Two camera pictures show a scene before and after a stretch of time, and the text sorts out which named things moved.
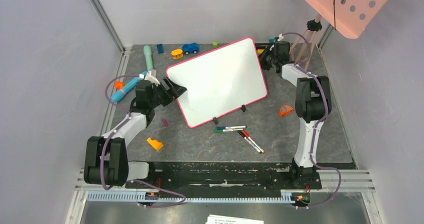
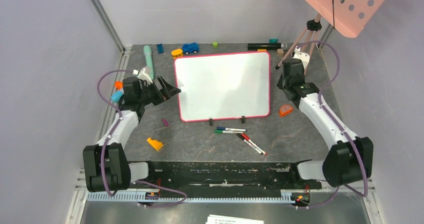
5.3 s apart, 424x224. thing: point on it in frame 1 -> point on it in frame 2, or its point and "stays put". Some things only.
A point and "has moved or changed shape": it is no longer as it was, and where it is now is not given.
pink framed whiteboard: (219, 82) has moved or changed shape
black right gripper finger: (265, 60) -> (280, 84)
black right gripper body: (267, 60) -> (292, 69)
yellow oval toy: (177, 54) stays put
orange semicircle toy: (285, 109) stays put
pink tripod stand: (313, 25) stays put
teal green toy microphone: (147, 52) stays put
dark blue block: (160, 48) stays put
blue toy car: (192, 47) stays put
